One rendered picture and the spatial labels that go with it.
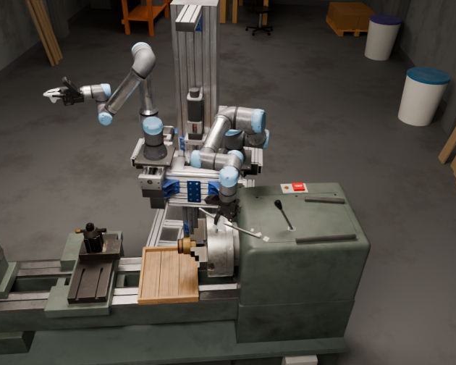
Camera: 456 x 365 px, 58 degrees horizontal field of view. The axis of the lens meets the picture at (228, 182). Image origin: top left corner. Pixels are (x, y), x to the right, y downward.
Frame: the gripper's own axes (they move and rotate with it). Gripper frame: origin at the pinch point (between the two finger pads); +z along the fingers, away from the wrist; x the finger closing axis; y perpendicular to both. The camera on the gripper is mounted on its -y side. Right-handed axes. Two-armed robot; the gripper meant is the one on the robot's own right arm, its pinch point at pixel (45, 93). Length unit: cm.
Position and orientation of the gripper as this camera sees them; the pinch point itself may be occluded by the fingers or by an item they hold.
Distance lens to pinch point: 258.4
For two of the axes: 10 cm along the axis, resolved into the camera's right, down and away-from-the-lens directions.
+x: -3.0, -6.8, 6.7
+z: -9.5, 1.6, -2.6
